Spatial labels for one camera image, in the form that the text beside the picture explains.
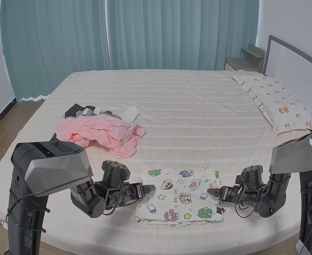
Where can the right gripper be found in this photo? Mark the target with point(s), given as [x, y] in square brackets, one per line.
[230, 194]

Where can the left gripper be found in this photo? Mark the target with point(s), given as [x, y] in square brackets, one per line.
[130, 192]

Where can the white printed pyjama garment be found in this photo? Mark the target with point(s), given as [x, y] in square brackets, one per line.
[177, 195]

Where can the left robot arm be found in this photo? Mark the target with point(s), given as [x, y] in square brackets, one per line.
[52, 166]

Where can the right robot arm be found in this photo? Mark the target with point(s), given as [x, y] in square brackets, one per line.
[294, 155]

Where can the bed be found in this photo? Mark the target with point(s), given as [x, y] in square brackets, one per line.
[187, 107]

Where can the pile of clothes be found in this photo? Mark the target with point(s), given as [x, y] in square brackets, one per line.
[76, 110]

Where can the pink garment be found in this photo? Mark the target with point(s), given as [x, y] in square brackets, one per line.
[97, 131]

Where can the white printed pillow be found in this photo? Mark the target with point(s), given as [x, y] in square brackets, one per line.
[275, 99]

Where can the grey white bedside table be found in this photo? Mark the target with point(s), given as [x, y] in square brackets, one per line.
[238, 64]

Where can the blue-green curtain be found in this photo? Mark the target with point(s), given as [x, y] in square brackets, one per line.
[52, 36]
[182, 25]

